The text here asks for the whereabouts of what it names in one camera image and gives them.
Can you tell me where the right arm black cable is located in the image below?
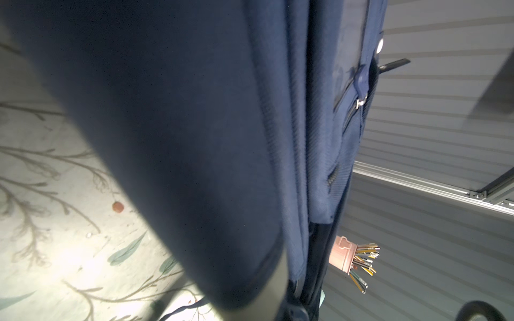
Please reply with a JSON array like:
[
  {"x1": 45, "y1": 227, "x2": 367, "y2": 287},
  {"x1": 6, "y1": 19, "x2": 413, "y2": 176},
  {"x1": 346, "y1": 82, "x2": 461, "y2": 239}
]
[{"x1": 454, "y1": 300, "x2": 507, "y2": 321}]

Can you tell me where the navy blue student backpack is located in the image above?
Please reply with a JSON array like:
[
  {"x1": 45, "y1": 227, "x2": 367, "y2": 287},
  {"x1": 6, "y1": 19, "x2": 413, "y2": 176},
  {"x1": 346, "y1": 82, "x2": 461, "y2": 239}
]
[{"x1": 1, "y1": 1, "x2": 388, "y2": 320}]

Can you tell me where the pink pencil cup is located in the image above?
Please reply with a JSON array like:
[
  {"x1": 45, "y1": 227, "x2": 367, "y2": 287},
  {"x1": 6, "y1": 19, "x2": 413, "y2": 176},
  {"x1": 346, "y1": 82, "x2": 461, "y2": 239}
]
[{"x1": 329, "y1": 236, "x2": 357, "y2": 275}]

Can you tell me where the bundle of coloured pencils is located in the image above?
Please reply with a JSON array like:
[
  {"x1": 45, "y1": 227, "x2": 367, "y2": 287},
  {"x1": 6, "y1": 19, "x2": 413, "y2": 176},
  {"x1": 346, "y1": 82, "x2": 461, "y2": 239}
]
[{"x1": 348, "y1": 243, "x2": 381, "y2": 294}]

